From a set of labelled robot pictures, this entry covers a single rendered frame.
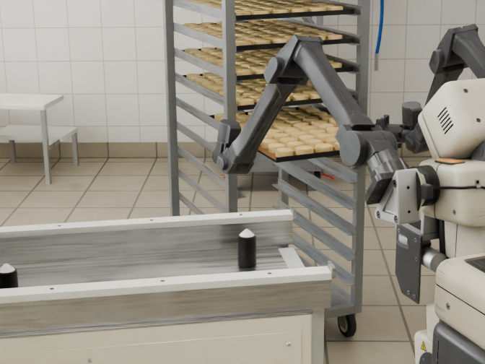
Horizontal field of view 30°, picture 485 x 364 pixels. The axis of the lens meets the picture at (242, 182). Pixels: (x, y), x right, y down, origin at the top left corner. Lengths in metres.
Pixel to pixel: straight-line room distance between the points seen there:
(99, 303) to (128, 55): 4.20
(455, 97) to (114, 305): 0.89
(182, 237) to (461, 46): 1.05
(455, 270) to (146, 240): 0.56
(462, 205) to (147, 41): 3.82
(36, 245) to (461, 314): 0.77
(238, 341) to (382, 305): 2.13
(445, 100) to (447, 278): 0.42
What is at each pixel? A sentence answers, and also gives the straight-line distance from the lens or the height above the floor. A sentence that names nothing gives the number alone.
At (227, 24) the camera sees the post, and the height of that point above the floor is 1.12.
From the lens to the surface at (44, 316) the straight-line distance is 1.39.
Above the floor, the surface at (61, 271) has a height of 0.84.
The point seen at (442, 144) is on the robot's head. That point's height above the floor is 0.96.
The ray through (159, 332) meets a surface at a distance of 1.40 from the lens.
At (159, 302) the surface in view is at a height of 0.87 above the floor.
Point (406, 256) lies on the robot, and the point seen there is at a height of 0.69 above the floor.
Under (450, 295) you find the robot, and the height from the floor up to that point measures 0.76.
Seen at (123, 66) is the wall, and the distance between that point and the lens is 5.53.
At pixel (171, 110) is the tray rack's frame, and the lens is 3.33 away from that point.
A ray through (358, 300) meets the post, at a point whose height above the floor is 0.17.
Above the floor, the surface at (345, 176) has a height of 0.59.
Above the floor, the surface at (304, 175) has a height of 0.50.
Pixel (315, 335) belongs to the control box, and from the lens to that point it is 1.49.
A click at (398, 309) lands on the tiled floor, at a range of 3.49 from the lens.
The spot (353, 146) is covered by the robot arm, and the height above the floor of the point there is 0.95.
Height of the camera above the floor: 1.43
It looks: 16 degrees down
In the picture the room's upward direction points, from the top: 1 degrees counter-clockwise
